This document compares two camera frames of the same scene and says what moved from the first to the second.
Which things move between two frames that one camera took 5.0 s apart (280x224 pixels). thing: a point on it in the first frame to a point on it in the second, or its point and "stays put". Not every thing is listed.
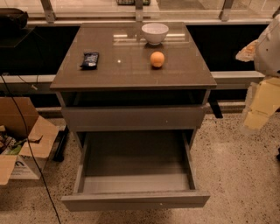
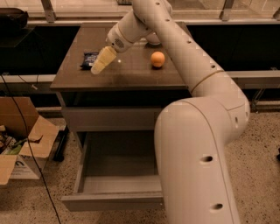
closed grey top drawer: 133,118 stays put
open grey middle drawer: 134,170 stays put
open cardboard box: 25,140 stays put
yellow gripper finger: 266,96 to 122,38
